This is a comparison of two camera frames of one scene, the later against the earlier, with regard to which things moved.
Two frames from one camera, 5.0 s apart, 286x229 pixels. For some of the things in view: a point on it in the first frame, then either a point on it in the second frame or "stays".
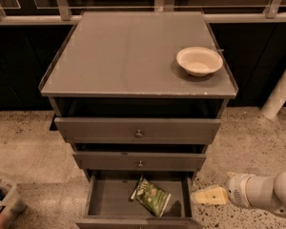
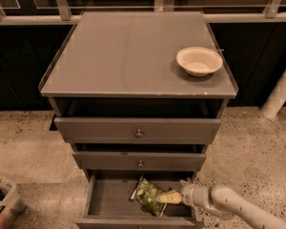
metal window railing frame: (30, 5) stays
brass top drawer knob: (138, 134) stays
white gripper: (239, 188) to (187, 195)
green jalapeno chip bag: (151, 197) stays
